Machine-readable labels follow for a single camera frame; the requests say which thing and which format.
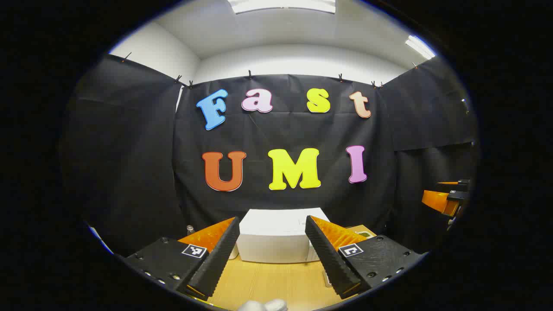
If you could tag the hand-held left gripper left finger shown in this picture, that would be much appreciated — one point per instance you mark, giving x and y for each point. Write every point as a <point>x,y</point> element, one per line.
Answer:
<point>216,259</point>

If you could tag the black backdrop cloth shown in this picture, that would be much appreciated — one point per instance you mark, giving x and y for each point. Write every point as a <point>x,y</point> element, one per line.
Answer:
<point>129,151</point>

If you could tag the white divided condiment tray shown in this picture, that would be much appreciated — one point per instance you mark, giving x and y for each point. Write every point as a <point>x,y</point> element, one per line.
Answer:
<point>367,234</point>

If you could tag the clear plastic water bottle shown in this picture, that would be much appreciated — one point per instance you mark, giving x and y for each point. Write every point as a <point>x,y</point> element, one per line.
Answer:
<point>190,230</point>

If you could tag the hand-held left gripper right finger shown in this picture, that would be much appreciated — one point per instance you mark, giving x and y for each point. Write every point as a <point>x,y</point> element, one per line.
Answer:
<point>328,255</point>

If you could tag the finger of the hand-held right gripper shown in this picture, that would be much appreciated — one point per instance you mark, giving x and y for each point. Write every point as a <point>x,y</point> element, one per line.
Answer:
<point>436,201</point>
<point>462,185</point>

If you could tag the white microwave oven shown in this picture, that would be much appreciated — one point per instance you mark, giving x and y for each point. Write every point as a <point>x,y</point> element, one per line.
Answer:
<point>281,233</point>

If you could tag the ceiling light panel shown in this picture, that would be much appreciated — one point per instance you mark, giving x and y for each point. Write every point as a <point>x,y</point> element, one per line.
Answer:
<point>420,47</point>

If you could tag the white toaster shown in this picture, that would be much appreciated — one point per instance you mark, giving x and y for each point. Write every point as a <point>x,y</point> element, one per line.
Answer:
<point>233,253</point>

